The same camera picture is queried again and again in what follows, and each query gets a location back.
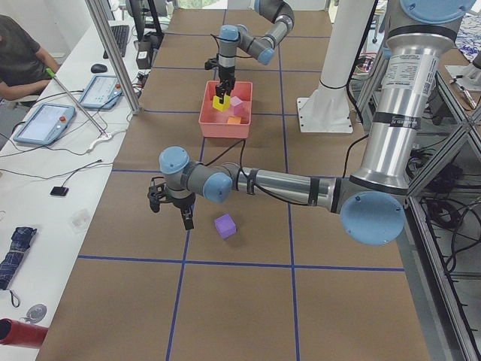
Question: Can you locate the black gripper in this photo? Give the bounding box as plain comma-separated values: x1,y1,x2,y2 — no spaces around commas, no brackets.
172,193,195,230
215,65,235,105

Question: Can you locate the far teach pendant tablet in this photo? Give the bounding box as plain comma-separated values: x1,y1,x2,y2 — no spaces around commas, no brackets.
79,74,123,111

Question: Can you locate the orange foam block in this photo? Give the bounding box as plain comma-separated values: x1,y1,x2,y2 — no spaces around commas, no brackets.
227,116,242,124

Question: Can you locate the teach pendant tablet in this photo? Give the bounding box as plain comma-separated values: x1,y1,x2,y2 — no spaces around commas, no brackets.
14,103,76,145
79,74,123,111

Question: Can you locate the black keyboard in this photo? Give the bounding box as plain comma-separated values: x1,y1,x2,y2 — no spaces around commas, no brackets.
110,24,130,57

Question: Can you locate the seated person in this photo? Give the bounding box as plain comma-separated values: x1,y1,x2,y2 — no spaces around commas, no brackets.
1,15,60,101

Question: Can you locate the black computer mouse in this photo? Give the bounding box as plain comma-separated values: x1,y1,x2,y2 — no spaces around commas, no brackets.
90,63,107,74

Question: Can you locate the white camera pillar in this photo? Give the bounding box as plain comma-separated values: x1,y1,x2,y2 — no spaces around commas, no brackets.
297,0,376,134

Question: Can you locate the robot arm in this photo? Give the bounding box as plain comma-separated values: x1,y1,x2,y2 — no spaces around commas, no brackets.
147,1,473,245
204,1,295,111

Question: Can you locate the aluminium frame post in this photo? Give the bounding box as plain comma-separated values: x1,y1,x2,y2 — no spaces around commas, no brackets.
85,0,141,115

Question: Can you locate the pink plastic bin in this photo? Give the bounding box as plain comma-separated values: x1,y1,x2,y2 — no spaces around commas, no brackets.
198,80,253,138

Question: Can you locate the near teach pendant tablet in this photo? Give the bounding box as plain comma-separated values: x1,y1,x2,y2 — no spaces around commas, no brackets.
14,103,76,145

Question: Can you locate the purple foam block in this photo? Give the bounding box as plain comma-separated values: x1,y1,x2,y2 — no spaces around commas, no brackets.
214,214,237,239

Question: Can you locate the yellow foam block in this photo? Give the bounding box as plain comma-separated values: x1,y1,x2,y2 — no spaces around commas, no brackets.
212,95,231,112

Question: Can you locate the pink foam block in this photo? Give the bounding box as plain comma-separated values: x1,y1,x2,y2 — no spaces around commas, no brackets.
230,96,244,117

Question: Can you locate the folded blue umbrella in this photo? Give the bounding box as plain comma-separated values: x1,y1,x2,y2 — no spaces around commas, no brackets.
1,226,38,290

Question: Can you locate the red cylinder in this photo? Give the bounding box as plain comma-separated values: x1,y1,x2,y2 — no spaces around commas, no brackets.
1,318,49,349

